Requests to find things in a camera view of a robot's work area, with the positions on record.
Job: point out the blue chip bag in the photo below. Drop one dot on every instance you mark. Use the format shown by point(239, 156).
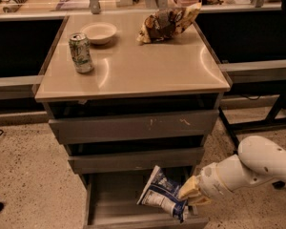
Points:
point(162, 192)

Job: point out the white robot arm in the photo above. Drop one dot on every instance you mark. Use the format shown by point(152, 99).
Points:
point(257, 161)

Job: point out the green white soda can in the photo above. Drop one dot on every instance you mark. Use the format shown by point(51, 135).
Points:
point(80, 52)

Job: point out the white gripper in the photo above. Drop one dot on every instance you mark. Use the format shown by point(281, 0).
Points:
point(208, 179)

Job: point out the top grey drawer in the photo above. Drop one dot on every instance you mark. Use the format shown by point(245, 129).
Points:
point(132, 126)

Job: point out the brown patterned chip bag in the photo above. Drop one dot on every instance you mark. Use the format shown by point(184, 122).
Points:
point(167, 23)

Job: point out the bottom grey drawer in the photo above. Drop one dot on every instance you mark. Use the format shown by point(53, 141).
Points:
point(111, 204)

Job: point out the grey drawer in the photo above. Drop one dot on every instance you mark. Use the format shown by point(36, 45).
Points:
point(134, 161)
point(132, 126)
point(111, 204)

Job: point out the white bowl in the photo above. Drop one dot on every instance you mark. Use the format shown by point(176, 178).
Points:
point(99, 33)

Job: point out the black desk leg frame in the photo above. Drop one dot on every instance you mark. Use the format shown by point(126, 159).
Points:
point(269, 122)

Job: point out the grey drawer cabinet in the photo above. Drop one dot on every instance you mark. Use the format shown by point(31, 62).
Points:
point(131, 79)

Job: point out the middle grey drawer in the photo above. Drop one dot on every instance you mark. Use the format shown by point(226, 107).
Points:
point(134, 161)

